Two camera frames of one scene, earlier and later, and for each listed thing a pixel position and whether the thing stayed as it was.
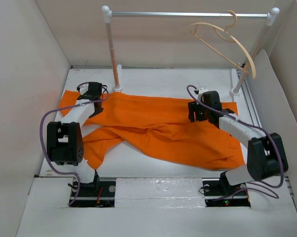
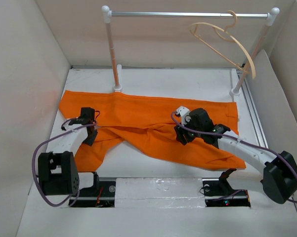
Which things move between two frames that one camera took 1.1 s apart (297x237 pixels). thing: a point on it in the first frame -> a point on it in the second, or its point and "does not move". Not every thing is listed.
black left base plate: [98, 194] does not move
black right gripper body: [200, 112] -> [189, 136]
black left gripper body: [99, 110] -> [90, 139]
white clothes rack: [271, 17] does not move
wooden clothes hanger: [225, 30] does not move
